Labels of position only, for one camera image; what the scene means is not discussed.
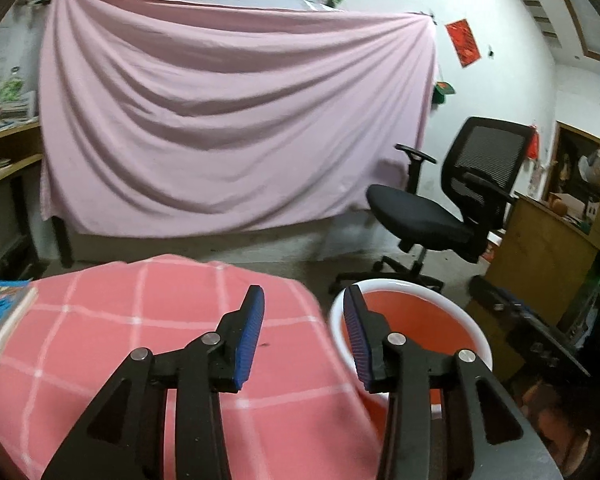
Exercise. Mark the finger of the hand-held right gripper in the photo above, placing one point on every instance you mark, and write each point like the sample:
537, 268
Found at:
495, 297

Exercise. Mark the black metal leg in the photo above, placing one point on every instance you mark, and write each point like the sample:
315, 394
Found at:
64, 242

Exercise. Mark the dark framed picture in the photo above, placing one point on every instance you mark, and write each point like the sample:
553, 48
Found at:
575, 155

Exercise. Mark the person's right hand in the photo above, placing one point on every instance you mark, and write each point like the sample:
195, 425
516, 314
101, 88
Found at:
555, 420

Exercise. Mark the colourful book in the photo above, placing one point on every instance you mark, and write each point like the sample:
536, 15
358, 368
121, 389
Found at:
0, 320

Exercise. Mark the red hanging charm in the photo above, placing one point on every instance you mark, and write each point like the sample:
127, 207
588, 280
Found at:
532, 142

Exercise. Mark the pink hanging sheet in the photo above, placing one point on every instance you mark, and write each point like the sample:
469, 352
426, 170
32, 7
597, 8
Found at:
230, 125

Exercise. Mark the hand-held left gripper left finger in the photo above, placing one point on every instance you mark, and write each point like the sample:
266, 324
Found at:
250, 340

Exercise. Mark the red bucket with white rim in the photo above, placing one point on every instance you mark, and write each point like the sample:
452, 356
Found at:
430, 320

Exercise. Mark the red paper wall decoration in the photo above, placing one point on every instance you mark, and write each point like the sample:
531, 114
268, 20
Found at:
462, 42

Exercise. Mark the wooden shelf unit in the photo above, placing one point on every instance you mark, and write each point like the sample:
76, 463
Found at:
5, 180

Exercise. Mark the pink checkered tablecloth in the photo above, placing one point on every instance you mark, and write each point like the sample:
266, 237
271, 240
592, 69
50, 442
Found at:
105, 335

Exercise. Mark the black office chair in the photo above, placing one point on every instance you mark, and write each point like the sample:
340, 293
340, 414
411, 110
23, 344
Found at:
420, 220

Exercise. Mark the wooden cabinet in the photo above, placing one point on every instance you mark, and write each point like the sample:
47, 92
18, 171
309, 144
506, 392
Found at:
540, 260

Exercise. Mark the green hanging ornament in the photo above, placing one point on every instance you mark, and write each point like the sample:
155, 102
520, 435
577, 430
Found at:
444, 91

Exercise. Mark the stack of books and papers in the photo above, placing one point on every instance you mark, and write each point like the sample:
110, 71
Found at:
5, 110

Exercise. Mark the red box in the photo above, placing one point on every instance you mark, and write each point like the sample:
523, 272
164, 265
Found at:
490, 251

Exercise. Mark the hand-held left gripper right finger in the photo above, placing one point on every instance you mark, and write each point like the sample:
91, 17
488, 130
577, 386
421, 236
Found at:
355, 340

